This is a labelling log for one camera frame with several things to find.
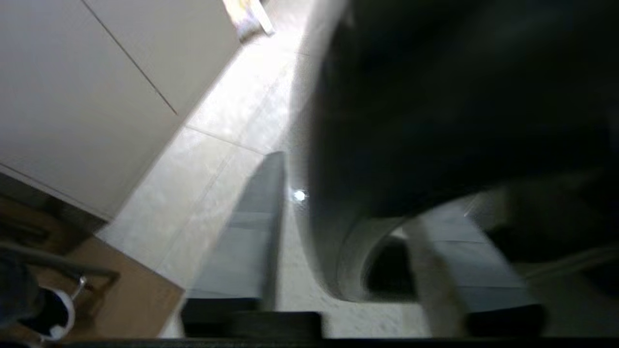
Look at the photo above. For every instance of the white tall cabinet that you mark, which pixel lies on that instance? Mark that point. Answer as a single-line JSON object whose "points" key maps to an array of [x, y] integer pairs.
{"points": [[87, 96]]}

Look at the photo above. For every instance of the yellow white plastic bag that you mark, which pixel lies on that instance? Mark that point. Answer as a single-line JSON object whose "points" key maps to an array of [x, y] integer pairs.
{"points": [[249, 17]]}

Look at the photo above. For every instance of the black electric kettle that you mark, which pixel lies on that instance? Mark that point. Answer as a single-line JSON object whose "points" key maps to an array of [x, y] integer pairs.
{"points": [[459, 96]]}

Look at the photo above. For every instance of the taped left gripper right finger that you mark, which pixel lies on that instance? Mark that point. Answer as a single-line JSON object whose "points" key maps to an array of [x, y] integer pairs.
{"points": [[483, 280]]}

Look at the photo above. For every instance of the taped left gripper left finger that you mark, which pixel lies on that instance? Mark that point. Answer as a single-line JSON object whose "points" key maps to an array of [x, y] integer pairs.
{"points": [[232, 261]]}

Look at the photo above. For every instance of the white rimmed round container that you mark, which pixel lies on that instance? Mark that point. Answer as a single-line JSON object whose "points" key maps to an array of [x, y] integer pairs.
{"points": [[67, 311]]}

